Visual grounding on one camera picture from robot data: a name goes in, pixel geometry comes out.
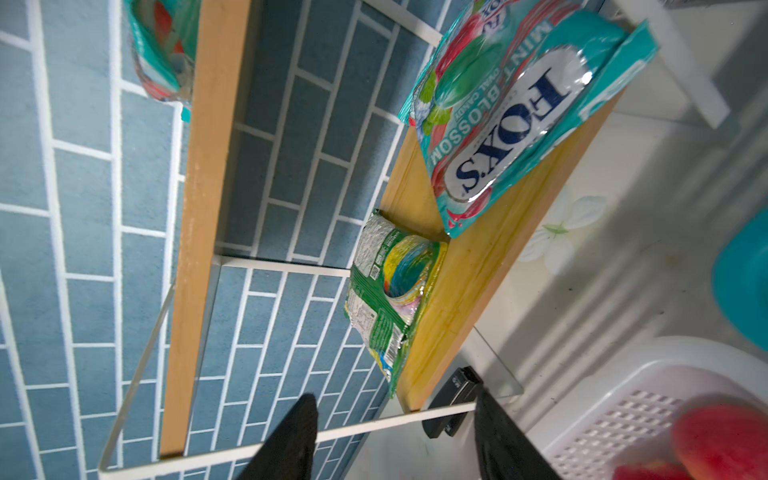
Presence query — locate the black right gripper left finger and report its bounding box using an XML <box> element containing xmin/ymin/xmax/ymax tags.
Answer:
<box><xmin>236</xmin><ymin>394</ymin><xmax>318</xmax><ymax>480</ymax></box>

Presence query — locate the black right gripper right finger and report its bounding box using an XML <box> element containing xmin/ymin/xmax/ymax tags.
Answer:
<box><xmin>474</xmin><ymin>389</ymin><xmax>561</xmax><ymax>480</ymax></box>

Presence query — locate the green snack bag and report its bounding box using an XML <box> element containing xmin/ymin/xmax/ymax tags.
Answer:
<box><xmin>344</xmin><ymin>210</ymin><xmax>448</xmax><ymax>396</ymax></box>

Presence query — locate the teal Fox's candy bag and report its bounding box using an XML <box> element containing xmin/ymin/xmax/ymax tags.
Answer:
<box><xmin>399</xmin><ymin>0</ymin><xmax>658</xmax><ymax>237</ymax></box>

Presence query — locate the teal candy bag upper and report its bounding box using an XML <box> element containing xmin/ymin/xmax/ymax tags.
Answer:
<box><xmin>123</xmin><ymin>0</ymin><xmax>202</xmax><ymax>123</ymax></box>

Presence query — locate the small black box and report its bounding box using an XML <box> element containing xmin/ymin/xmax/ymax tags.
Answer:
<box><xmin>422</xmin><ymin>366</ymin><xmax>483</xmax><ymax>439</ymax></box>

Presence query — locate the white plastic basket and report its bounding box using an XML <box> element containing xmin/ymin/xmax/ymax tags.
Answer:
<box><xmin>528</xmin><ymin>336</ymin><xmax>767</xmax><ymax>479</ymax></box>

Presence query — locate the red apple left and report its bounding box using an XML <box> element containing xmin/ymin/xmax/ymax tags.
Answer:
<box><xmin>612</xmin><ymin>461</ymin><xmax>692</xmax><ymax>480</ymax></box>

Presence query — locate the red apple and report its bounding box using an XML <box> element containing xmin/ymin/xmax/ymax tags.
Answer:
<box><xmin>612</xmin><ymin>461</ymin><xmax>692</xmax><ymax>480</ymax></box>
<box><xmin>671</xmin><ymin>404</ymin><xmax>767</xmax><ymax>479</ymax></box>

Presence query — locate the white wooden shelf rack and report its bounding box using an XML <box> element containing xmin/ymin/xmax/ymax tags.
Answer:
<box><xmin>95</xmin><ymin>0</ymin><xmax>733</xmax><ymax>480</ymax></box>

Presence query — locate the red apple right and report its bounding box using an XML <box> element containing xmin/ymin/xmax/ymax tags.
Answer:
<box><xmin>671</xmin><ymin>404</ymin><xmax>767</xmax><ymax>479</ymax></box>

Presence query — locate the teal plastic basket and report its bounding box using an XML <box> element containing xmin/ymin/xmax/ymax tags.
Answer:
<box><xmin>712</xmin><ymin>208</ymin><xmax>767</xmax><ymax>351</ymax></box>

